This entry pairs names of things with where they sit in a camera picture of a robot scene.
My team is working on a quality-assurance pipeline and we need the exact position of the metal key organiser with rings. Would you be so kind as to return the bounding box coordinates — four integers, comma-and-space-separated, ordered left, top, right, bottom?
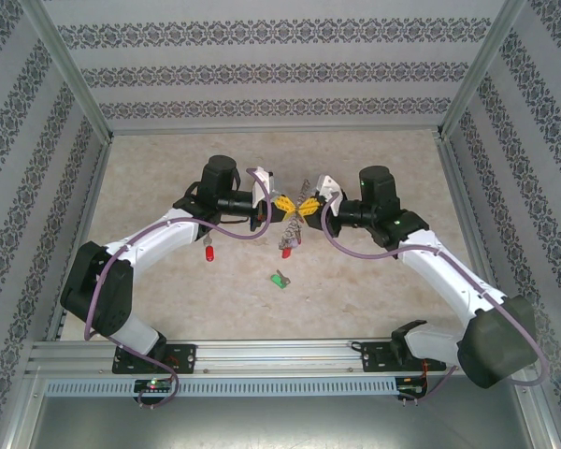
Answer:
278, 180, 312, 252

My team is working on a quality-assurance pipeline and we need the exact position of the grey metal panel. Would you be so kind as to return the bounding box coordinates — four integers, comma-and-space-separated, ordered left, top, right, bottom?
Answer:
8, 395, 557, 449

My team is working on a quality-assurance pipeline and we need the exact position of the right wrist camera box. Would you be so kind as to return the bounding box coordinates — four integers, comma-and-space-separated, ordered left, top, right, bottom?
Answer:
315, 175, 345, 216

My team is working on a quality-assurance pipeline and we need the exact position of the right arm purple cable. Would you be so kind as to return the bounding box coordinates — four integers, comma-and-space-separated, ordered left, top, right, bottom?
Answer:
321, 194, 551, 404

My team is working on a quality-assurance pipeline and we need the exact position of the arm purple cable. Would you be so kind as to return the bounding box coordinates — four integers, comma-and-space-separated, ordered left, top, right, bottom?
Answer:
83, 167, 272, 408
321, 194, 551, 404

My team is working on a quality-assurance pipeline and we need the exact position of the aluminium frame rail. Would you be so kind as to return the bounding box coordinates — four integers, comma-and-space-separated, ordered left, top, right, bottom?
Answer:
432, 133, 515, 336
109, 124, 443, 137
44, 133, 116, 342

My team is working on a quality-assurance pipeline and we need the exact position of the wide aluminium mounting rail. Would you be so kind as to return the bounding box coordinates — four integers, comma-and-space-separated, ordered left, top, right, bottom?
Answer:
25, 339, 529, 375

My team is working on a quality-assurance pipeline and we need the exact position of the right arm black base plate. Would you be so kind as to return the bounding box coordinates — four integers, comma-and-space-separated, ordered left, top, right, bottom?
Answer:
360, 340, 448, 374

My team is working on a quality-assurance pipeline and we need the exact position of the aluminium frame post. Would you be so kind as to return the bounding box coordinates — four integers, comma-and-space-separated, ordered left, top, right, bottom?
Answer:
21, 0, 116, 144
437, 0, 527, 139

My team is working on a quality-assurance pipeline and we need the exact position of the slotted grey cable duct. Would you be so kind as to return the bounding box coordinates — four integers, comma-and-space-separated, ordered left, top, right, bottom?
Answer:
44, 376, 398, 398

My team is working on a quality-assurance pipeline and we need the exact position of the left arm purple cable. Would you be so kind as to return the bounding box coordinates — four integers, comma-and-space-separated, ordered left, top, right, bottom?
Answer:
83, 167, 272, 408

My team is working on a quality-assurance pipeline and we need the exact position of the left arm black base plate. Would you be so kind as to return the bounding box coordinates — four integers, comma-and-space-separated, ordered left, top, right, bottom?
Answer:
111, 343, 197, 375

